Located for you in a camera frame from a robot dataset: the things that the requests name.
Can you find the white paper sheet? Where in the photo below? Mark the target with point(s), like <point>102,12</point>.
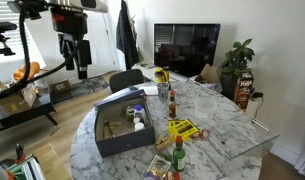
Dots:
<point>148,90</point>

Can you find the black camera stand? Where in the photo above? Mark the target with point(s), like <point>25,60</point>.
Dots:
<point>2,28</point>

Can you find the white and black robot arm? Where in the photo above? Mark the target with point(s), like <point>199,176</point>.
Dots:
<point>75,4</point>

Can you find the clear glass jar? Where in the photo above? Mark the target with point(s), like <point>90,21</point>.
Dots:
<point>163,91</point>

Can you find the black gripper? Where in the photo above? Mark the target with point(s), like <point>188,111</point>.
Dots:
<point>79,50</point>

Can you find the small cardboard box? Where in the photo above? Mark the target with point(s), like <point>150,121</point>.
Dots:
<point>60,86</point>

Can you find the small white bottle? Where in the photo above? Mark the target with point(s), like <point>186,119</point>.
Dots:
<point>139,126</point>

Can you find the red jenga game box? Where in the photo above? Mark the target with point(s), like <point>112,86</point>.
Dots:
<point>243,91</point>

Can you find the yellow printed card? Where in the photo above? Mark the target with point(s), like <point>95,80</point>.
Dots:
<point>172,124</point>

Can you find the dark hanging coat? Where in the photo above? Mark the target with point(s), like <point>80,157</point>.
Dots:
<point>127,36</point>

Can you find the dark plant pot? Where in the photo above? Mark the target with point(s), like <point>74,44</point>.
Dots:
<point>229,85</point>

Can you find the yellow mustard jar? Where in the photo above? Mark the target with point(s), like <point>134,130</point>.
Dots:
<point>159,76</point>

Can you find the black low bench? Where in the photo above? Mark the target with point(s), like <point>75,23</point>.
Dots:
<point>25,111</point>

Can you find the dark glass jar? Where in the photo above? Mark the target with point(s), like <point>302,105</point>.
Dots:
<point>129,113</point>

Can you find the orange plush toy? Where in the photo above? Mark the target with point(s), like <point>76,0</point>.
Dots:
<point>32,70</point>

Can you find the black flat screen tv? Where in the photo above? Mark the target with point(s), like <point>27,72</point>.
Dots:
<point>187,48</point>

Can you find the long wooden block with logo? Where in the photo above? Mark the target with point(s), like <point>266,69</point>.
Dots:
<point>160,138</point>

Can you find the dark grey chair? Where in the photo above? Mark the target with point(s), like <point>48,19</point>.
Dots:
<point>125,80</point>

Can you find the navy blue cardboard box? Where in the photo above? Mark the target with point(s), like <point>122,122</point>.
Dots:
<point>125,141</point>

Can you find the navy blue box lid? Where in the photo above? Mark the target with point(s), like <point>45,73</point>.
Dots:
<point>118,97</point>

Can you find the brown hot sauce bottle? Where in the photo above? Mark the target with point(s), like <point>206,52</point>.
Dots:
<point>172,106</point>

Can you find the open cardboard box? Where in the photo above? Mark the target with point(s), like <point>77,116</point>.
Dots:
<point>17,101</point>

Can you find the red ketchup packet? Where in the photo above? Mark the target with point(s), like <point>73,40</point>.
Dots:
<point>206,134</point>
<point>200,134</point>

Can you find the brown cardboard piece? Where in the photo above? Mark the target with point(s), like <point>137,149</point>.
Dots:
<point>209,74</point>

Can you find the clear plastic cup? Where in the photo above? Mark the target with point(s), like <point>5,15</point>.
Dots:
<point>205,108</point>

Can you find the black wall plug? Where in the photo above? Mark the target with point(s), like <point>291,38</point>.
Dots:
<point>257,95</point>

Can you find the green and white crate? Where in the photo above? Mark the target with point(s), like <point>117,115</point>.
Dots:
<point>27,168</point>

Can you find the clear acrylic tray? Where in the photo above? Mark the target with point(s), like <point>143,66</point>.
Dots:
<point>245,136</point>

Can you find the grey patterned rug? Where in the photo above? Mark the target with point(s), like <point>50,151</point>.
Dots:
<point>88,85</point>

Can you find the green leafy plant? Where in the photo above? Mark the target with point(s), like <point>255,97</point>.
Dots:
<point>237,56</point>

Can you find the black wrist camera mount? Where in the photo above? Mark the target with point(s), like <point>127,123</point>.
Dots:
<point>68,20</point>

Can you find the red and black tool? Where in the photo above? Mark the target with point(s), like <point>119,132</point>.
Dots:
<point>19,151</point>

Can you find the yellow thank you card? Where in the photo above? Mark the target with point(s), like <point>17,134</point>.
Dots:
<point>185,128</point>

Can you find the white bottle with blue cap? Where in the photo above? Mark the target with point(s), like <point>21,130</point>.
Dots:
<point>139,112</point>

